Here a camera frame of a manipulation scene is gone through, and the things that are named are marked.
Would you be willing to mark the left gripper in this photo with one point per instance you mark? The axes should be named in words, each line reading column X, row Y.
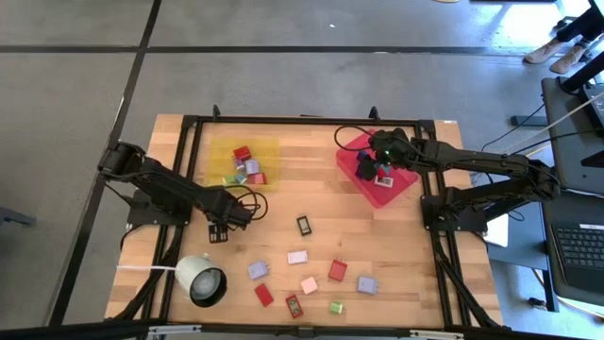
column 231, row 215

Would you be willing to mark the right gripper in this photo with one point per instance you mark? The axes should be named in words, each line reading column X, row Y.
column 391, row 146

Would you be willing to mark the white digital clock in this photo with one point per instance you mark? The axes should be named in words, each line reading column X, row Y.
column 297, row 257
column 383, row 181

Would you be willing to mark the lavender charger block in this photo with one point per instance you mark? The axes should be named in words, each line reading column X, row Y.
column 367, row 285
column 257, row 270
column 252, row 166

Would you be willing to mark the green small charger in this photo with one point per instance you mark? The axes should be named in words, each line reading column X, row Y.
column 336, row 308
column 229, row 180

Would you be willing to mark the teal small charger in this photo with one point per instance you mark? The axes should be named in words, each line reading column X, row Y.
column 241, row 179

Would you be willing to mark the red charger block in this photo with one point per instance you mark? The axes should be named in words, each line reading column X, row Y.
column 257, row 179
column 242, row 152

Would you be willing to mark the small purple charger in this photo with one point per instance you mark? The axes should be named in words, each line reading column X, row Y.
column 239, row 164

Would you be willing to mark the red multi-port charger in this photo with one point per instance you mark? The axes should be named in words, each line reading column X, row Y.
column 263, row 294
column 337, row 270

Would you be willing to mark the black digital clock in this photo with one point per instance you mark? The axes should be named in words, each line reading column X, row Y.
column 304, row 226

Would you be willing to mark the white wall charger cube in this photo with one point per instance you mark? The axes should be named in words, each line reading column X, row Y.
column 309, row 285

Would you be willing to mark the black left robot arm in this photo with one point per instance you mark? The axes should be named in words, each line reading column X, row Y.
column 165, row 181

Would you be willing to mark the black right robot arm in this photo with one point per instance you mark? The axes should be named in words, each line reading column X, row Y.
column 495, row 163

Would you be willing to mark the pink translucent plastic bin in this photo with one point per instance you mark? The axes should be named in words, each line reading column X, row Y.
column 377, row 196

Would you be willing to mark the white spot lamp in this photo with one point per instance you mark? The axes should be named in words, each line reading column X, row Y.
column 189, row 274

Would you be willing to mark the yellow translucent plastic bin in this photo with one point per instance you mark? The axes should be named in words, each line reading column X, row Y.
column 219, row 156

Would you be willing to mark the red digital clock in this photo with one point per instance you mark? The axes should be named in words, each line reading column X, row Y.
column 294, row 306

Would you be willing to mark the white paper sheet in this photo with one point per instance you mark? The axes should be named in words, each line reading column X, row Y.
column 498, row 231

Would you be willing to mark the grey chair leg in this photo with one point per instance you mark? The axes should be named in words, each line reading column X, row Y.
column 14, row 216

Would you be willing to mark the person's shoe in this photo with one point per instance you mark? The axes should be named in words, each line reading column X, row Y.
column 542, row 51
column 568, row 60

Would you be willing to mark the black keyboard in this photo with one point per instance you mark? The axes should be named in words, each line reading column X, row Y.
column 580, row 250

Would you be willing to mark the person's leg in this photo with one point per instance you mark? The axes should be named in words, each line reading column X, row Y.
column 582, row 23

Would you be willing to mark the black metal table frame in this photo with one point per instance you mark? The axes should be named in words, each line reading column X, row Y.
column 307, row 120

